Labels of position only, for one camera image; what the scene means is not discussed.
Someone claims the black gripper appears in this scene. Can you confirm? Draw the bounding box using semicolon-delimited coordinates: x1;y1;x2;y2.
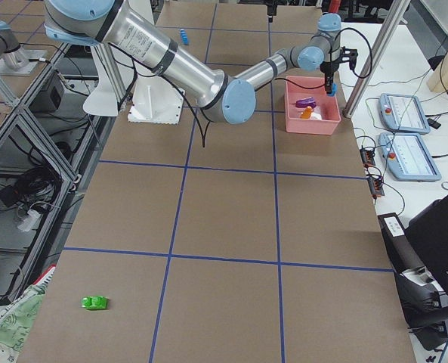
320;46;358;95

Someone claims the small blue square block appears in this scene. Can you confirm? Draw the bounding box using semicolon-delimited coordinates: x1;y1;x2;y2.
329;83;337;96

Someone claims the purple toy block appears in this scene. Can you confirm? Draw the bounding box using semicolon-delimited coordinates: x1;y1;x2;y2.
295;97;317;108

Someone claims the orange toy block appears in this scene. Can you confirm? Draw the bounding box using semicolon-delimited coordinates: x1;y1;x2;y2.
300;106;314;119

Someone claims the long blue studded block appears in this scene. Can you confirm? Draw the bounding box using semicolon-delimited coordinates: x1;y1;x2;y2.
179;29;190;45

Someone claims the pink plastic box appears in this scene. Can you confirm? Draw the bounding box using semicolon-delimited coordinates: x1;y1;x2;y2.
285;76;341;135

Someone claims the red cylinder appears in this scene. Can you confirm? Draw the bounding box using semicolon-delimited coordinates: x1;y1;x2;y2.
329;0;341;13

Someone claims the upper blue teach pendant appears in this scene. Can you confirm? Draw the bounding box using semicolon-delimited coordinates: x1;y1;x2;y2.
378;93;430;135

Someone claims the blue teach pendant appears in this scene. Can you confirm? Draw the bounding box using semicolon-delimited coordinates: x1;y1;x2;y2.
378;93;430;135
378;132;442;182

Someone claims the grey hub with orange connectors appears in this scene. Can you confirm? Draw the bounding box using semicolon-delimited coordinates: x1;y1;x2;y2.
360;147;375;168

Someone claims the lower blue teach pendant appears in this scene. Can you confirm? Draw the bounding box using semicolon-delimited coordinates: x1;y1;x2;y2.
378;132;442;182

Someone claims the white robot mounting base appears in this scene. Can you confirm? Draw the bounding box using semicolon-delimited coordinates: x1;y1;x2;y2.
128;64;184;125

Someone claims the black monitor stand device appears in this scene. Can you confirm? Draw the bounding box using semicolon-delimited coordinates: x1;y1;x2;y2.
378;195;448;350

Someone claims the green toy block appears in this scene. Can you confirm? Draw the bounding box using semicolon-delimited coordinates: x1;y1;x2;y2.
81;296;108;311

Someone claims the patterned cloth bag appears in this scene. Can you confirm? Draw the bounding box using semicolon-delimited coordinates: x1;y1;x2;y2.
0;265;56;362

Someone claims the aluminium frame post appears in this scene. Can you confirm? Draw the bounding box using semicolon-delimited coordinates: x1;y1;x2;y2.
343;0;411;118

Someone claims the aluminium side frame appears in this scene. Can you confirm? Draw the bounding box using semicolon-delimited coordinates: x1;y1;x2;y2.
0;35;114;305

